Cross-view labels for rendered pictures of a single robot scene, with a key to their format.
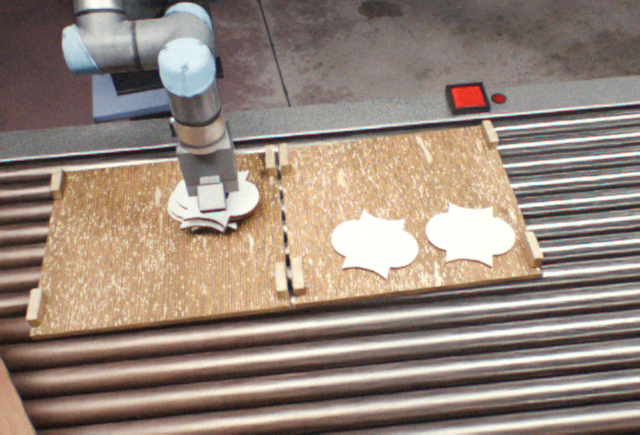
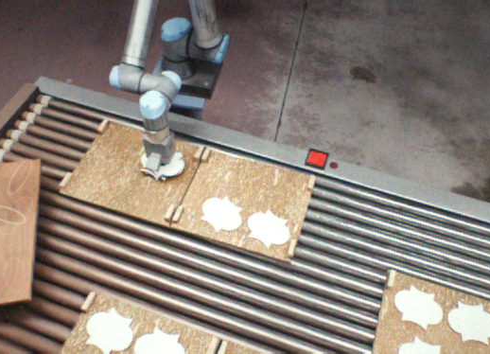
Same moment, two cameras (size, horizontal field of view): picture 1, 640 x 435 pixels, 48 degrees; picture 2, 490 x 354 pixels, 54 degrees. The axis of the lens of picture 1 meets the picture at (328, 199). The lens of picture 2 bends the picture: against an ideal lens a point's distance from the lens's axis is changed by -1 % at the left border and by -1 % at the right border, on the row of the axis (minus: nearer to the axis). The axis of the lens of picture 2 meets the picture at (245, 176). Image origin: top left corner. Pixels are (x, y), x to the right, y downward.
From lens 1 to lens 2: 59 cm
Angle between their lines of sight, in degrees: 13
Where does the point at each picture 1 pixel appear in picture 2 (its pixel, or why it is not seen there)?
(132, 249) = (117, 171)
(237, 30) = (275, 58)
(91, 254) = (100, 166)
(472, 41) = (407, 114)
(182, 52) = (150, 98)
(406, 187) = (254, 193)
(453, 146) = (290, 182)
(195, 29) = (166, 87)
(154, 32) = (148, 82)
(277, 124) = (217, 135)
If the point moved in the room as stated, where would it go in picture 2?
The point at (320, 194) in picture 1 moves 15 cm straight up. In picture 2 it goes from (213, 179) to (212, 152)
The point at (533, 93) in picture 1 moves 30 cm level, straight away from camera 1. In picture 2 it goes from (353, 169) to (397, 127)
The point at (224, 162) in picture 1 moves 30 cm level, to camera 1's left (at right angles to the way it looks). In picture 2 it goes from (163, 150) to (85, 122)
